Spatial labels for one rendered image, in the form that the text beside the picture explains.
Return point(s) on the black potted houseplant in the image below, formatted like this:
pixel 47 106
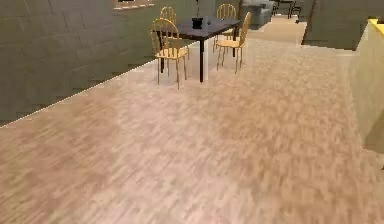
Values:
pixel 197 22

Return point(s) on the grey sofa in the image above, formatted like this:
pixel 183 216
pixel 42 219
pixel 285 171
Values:
pixel 258 11

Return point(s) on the framed wall picture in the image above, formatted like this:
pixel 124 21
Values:
pixel 131 4

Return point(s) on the yellow topped counter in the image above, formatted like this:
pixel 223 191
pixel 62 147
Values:
pixel 370 76

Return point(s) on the dark distant chair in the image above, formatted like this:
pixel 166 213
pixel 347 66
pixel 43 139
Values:
pixel 295 8

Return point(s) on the dark wooden dining table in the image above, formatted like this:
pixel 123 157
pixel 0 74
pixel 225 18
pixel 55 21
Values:
pixel 206 28

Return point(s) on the yellow wooden chair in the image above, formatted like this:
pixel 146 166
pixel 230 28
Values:
pixel 168 14
pixel 166 50
pixel 235 42
pixel 226 12

